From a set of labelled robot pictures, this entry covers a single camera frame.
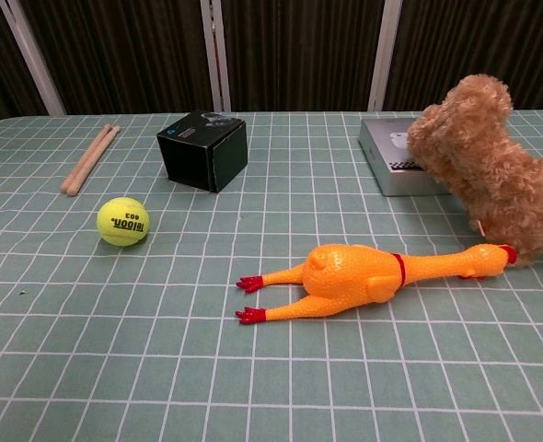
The green checked tablecloth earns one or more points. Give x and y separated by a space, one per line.
161 359

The white partition frame post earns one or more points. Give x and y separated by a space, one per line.
32 57
384 57
216 57

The white earbuds box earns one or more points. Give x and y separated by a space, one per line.
384 154

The brown teddy bear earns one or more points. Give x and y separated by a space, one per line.
488 161

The orange rubber chicken toy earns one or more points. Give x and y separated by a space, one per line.
345 276

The black cardboard box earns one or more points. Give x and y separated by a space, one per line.
193 156

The yellow tennis ball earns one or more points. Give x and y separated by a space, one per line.
123 222

